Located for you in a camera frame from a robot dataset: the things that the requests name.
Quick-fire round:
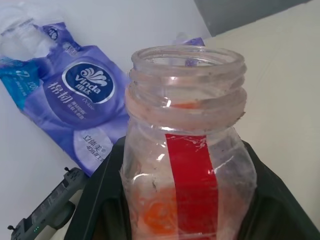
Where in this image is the grey partition panel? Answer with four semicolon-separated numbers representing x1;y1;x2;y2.
193;0;320;38

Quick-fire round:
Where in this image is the purple Vinda tissue pack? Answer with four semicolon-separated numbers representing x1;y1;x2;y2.
0;21;132;179

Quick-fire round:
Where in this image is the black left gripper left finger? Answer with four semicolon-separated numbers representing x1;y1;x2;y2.
64;136;131;240

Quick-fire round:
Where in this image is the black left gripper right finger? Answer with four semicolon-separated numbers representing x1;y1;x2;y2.
239;139;320;240

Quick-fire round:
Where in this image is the small purple tissue box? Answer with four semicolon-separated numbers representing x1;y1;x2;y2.
171;31;206;69

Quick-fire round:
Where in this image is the grey handheld controller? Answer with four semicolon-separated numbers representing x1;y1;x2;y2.
6;166;89;240

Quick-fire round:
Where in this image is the bottle with orange liquid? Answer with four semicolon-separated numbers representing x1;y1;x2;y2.
119;45;258;240

